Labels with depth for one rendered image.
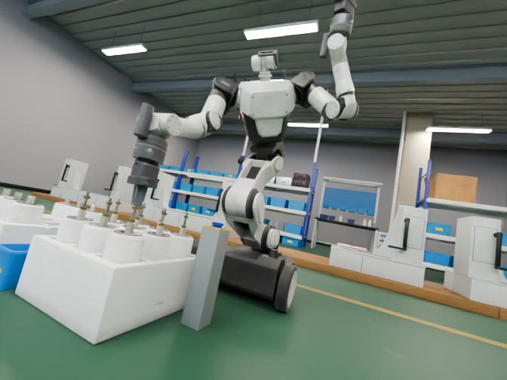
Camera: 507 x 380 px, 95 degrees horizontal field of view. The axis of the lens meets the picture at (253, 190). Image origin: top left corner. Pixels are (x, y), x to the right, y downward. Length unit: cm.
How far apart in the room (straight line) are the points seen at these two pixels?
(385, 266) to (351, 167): 695
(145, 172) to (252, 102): 63
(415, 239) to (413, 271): 30
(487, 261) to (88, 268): 284
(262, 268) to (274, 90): 81
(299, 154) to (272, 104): 848
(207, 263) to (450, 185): 530
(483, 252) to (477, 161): 742
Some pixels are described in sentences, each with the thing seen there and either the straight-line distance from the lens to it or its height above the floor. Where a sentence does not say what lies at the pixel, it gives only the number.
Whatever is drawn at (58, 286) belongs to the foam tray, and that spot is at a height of 8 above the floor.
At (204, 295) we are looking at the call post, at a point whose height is 11.
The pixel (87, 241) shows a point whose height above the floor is 20.
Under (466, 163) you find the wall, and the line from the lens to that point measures 1003.
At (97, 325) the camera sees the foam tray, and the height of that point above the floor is 4.
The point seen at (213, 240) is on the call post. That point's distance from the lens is 77.
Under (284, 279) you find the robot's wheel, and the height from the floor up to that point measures 15.
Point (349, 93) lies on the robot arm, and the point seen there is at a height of 95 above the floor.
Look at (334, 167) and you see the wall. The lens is 931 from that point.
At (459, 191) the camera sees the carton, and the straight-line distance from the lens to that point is 576.
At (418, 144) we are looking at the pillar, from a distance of 740.
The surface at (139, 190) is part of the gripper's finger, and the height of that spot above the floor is 38.
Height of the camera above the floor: 36
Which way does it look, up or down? 7 degrees up
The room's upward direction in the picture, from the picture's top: 12 degrees clockwise
